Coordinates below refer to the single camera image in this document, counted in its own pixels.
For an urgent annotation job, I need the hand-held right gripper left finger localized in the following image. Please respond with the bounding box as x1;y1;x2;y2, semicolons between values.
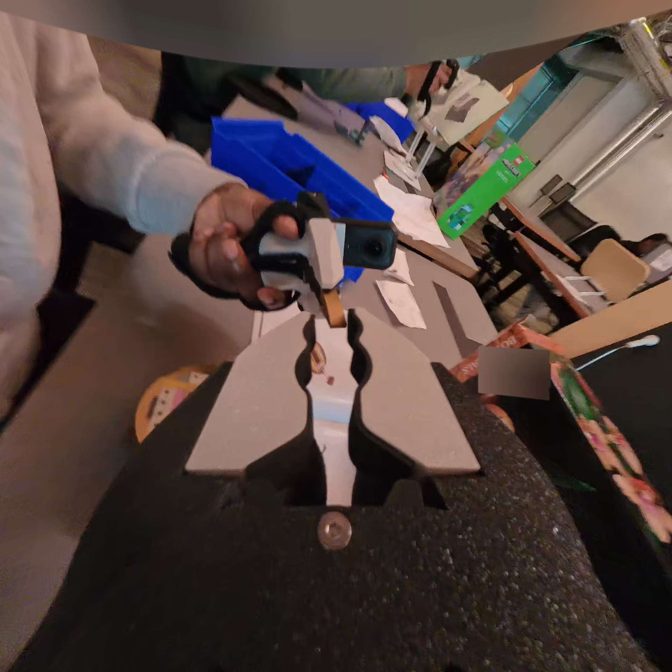
185;313;316;478

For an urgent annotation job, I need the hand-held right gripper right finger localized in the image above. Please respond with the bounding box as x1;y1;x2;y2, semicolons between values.
347;310;483;494

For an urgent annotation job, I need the small tan slope brick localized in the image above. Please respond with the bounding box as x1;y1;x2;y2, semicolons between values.
320;288;348;329

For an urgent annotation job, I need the brick pot model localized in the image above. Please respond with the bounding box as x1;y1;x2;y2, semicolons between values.
133;364;218;445

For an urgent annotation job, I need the white paper sheet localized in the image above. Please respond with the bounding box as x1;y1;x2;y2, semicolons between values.
373;174;452;251
380;247;415;286
375;279;428;330

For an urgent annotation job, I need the blue plastic bin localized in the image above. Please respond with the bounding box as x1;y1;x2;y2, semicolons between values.
347;100;418;142
210;116;396;284

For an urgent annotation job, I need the green cardboard box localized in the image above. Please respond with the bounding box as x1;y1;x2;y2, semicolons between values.
434;142;536;240

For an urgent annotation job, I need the white printed board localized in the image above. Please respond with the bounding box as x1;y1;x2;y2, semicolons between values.
405;72;512;169

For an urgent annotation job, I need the black flower print box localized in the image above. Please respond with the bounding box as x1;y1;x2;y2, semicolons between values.
452;321;672;631

